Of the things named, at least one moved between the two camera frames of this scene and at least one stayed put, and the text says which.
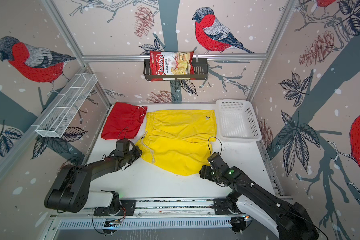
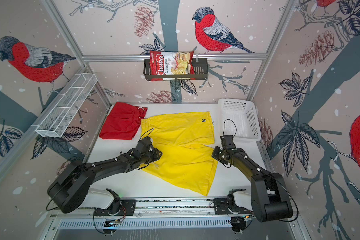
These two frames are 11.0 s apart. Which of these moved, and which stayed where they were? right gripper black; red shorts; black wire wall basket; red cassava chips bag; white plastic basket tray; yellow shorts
Moved: yellow shorts; right gripper black
Stayed: red shorts; black wire wall basket; white plastic basket tray; red cassava chips bag
